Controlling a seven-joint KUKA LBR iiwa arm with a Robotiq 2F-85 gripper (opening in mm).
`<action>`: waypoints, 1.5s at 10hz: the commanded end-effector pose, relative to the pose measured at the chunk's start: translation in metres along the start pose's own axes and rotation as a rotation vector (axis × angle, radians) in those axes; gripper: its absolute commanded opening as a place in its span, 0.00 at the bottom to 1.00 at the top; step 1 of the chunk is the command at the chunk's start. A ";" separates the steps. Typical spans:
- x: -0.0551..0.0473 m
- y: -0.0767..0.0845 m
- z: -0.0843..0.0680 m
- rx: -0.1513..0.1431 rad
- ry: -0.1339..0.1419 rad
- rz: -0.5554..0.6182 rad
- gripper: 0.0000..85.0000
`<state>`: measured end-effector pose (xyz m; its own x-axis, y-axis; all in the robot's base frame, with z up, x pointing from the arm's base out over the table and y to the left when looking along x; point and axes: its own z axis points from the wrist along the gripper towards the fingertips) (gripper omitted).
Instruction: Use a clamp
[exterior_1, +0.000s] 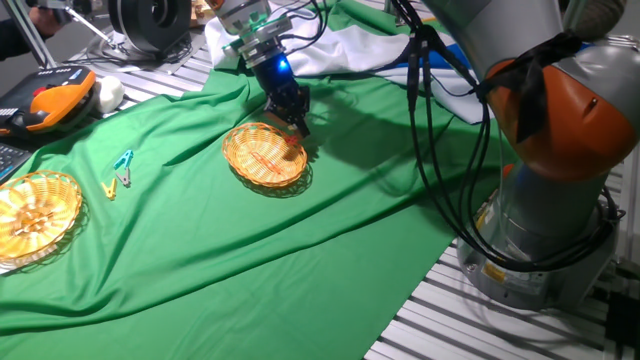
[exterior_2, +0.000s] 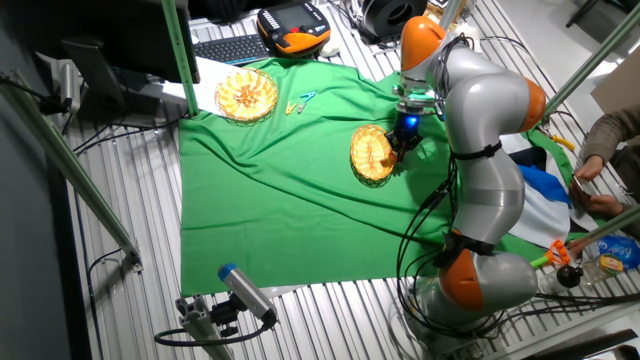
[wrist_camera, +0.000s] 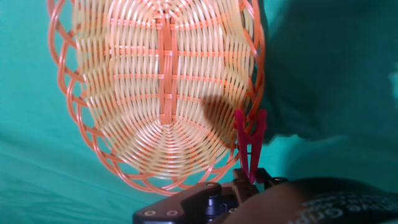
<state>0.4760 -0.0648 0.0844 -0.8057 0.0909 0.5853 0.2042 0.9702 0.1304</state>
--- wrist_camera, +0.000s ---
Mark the oval wicker basket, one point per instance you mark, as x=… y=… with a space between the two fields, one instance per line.
x=155 y=93

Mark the green cloth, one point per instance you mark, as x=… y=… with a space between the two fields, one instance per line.
x=326 y=77

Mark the red clothespin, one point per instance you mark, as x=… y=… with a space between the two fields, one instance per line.
x=252 y=146

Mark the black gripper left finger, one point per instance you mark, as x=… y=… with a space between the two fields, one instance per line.
x=192 y=202

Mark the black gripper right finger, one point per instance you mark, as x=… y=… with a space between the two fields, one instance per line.
x=269 y=182

